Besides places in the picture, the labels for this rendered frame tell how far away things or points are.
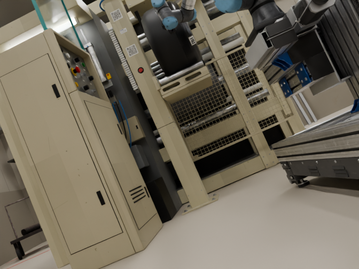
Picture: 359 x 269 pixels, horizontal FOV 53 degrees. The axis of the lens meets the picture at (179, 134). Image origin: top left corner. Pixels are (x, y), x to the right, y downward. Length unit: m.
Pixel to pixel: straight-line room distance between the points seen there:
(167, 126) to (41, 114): 0.92
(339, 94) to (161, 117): 7.16
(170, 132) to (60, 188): 0.92
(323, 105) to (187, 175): 6.89
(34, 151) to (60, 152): 0.14
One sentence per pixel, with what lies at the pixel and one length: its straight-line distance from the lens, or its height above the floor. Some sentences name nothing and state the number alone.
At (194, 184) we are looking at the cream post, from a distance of 2.56.
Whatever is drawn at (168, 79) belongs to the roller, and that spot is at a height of 0.90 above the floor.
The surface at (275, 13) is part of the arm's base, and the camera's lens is 1.68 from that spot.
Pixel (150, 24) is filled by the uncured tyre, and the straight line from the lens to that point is 2.54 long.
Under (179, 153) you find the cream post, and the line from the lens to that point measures 2.56.
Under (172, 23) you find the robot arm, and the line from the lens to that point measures 2.04.
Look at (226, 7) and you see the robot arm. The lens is 1.63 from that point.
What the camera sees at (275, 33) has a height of 0.60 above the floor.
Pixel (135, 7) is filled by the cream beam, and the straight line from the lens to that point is 3.13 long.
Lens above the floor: 0.31
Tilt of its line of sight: 5 degrees up
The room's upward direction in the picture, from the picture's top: 24 degrees counter-clockwise
